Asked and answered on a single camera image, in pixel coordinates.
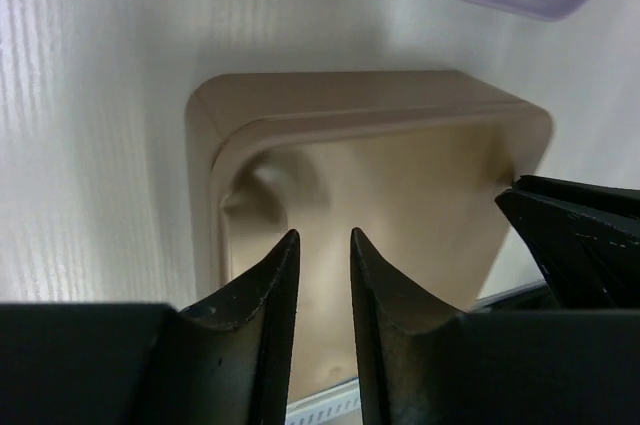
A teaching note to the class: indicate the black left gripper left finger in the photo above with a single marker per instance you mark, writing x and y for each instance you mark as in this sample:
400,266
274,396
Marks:
225,359

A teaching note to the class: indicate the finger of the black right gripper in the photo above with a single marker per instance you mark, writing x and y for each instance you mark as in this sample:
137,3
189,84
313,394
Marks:
588,257
623,202

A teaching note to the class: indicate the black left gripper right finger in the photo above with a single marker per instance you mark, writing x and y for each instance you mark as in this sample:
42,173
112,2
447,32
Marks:
422,361

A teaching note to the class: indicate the beige tin lid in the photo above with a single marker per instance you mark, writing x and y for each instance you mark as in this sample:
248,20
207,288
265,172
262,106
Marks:
424,196

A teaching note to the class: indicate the beige tin box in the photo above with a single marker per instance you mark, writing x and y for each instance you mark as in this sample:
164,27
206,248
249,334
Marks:
245,113

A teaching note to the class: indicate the white slotted cable duct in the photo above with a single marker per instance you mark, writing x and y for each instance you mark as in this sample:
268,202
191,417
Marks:
327,405

